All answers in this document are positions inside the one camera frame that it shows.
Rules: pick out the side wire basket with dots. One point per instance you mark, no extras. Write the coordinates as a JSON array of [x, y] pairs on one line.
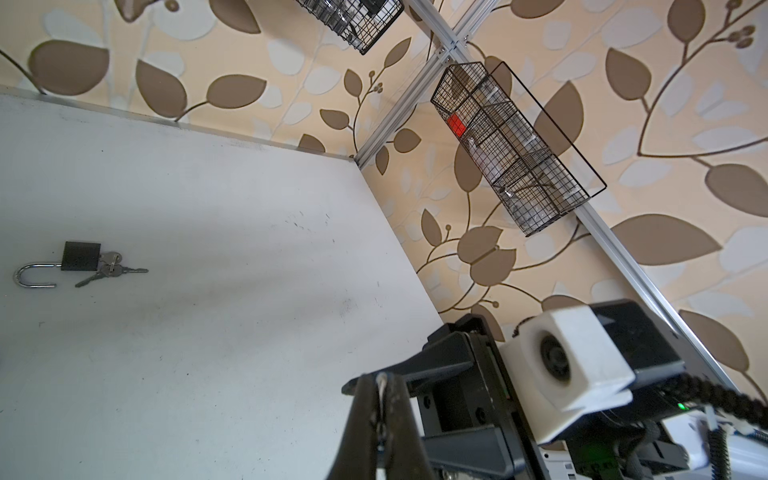
[[524, 148]]

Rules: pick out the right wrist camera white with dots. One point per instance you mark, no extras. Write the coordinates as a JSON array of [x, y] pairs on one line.
[[563, 365]]

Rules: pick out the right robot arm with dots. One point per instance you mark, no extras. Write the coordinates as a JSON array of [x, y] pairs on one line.
[[678, 424]]

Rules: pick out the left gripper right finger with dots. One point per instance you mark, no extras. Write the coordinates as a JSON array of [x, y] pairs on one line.
[[401, 451]]

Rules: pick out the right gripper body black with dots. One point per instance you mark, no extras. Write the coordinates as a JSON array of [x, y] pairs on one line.
[[466, 409]]

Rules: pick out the back wire basket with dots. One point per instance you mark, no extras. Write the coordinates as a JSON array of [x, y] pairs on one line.
[[359, 23]]

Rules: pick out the black padlock front keys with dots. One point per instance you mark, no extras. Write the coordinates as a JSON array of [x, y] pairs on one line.
[[79, 257]]

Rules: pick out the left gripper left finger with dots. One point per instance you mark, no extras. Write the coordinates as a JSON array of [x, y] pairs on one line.
[[357, 455]]

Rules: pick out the red capped item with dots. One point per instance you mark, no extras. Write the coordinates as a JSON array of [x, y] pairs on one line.
[[456, 125]]

